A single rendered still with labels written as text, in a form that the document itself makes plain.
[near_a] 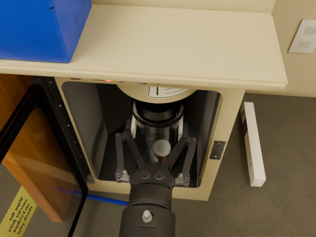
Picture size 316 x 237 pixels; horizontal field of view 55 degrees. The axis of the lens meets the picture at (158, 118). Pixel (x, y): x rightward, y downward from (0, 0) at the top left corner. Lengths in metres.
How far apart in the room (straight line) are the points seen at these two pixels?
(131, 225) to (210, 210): 0.38
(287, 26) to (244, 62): 0.65
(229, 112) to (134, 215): 0.23
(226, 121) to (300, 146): 0.50
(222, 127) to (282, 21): 0.48
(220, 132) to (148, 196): 0.17
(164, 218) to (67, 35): 0.32
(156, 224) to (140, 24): 0.30
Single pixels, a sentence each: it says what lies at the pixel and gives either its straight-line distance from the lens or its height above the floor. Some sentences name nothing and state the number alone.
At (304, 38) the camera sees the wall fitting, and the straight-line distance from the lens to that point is 0.99.
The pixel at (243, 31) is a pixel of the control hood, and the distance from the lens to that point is 0.35.
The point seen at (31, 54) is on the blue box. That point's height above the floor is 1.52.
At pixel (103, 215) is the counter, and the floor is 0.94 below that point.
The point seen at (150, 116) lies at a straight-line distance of 0.58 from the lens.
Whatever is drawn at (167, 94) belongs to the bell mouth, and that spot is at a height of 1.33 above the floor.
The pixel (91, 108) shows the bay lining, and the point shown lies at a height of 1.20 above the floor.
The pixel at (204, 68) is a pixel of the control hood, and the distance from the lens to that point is 0.30.
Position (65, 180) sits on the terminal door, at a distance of 0.65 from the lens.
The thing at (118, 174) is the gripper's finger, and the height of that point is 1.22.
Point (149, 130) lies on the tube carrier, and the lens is 0.61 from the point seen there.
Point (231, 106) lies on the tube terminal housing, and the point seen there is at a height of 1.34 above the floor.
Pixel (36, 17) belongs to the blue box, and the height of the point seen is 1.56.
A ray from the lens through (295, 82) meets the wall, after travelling 1.12.
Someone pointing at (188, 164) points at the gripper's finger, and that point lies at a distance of 0.57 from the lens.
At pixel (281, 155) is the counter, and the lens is 0.96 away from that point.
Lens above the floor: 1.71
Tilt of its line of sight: 53 degrees down
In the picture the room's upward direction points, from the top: straight up
